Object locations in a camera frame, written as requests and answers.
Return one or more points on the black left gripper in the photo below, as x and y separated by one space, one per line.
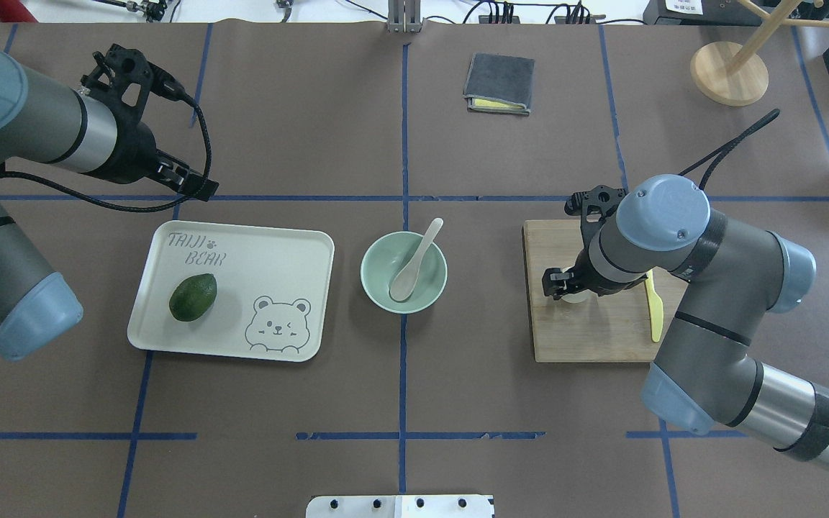
133 152

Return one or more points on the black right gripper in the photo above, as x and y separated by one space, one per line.
581 277

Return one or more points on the white ceramic spoon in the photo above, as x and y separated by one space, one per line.
404 283

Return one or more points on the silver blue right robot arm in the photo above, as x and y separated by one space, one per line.
736 273

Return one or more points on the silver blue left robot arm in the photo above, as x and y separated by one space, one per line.
95 130

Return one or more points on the mint green bowl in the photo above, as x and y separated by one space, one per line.
384 260

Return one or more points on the bamboo cutting board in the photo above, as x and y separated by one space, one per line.
614 328

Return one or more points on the yellow plastic knife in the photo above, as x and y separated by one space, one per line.
655 308

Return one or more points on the green avocado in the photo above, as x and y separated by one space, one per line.
193 297

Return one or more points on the cream bear serving tray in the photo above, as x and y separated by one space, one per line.
272 290

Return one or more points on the yellow sponge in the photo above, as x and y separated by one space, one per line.
492 106

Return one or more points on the red bottle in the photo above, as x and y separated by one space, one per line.
15 11

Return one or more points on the wooden mug tree stand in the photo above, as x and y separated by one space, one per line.
733 74

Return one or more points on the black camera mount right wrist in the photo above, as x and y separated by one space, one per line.
593 207

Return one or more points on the black camera mount wrist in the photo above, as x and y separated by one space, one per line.
593 207
125 78

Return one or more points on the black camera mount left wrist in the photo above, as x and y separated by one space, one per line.
125 78

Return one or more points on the aluminium frame post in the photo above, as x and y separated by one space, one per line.
404 16

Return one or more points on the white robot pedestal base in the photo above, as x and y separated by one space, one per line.
417 505

